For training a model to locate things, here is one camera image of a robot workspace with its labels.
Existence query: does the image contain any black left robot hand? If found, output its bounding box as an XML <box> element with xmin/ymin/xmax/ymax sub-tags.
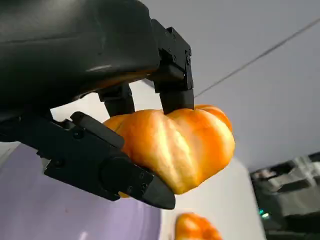
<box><xmin>0</xmin><ymin>0</ymin><xmax>196</xmax><ymax>210</ymax></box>

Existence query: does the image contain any large orange toy bread roll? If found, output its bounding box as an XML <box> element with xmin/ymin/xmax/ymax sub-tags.
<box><xmin>102</xmin><ymin>104</ymin><xmax>237</xmax><ymax>199</ymax></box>

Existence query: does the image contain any lilac plate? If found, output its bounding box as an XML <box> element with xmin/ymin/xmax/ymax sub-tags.
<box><xmin>0</xmin><ymin>143</ymin><xmax>164</xmax><ymax>240</ymax></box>

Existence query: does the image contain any small orange toy bread roll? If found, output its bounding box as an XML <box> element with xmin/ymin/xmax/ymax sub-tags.
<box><xmin>174</xmin><ymin>212</ymin><xmax>224</xmax><ymax>240</ymax></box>

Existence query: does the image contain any grey workshop machine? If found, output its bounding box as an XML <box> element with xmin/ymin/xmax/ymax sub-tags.
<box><xmin>249</xmin><ymin>151</ymin><xmax>320</xmax><ymax>240</ymax></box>

